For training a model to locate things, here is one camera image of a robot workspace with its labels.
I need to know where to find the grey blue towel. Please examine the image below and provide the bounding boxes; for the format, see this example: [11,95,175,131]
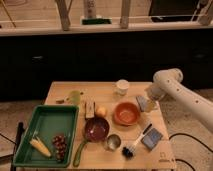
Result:
[136,96,147,112]

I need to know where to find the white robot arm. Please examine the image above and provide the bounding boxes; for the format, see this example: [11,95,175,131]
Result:
[146,68,213,133]

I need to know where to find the orange bowl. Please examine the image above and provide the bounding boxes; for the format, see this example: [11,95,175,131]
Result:
[113,102,140,126]

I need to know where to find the blue sponge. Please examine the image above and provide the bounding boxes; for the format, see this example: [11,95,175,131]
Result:
[141,128,163,150]

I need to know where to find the white cup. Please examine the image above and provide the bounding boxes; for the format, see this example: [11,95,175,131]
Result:
[116,79,130,96]

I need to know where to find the yellow apple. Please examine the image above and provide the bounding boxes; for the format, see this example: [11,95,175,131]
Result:
[95,106,107,117]

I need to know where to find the small metal cup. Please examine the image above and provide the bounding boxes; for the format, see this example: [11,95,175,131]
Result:
[105,134,121,151]

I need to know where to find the dish brush black bristles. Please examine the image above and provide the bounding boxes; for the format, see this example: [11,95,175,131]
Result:
[122,124,152,159]

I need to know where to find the brown wooden block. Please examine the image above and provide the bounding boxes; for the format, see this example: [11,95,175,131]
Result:
[85,101,95,119]

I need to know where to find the small brown food piece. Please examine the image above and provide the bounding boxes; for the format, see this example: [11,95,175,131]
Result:
[56,99,65,104]

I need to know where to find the bunch of red grapes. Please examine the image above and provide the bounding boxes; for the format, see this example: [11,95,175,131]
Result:
[52,135,67,162]

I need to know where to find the green plastic tray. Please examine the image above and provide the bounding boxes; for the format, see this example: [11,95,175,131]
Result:
[13,105,78,168]

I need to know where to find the green base white stand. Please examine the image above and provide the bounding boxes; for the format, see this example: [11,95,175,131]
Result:
[81,0,111,25]

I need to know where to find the yellow corn cob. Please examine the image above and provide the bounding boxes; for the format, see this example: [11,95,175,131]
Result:
[30,137,51,157]

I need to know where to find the black cable on floor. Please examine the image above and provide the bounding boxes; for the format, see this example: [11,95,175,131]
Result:
[168,132,213,171]

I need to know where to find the green handled utensil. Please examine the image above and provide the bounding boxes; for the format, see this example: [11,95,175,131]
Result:
[73,139,88,167]

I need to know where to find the black chair frame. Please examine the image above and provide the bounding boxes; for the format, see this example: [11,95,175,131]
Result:
[0,122,25,171]

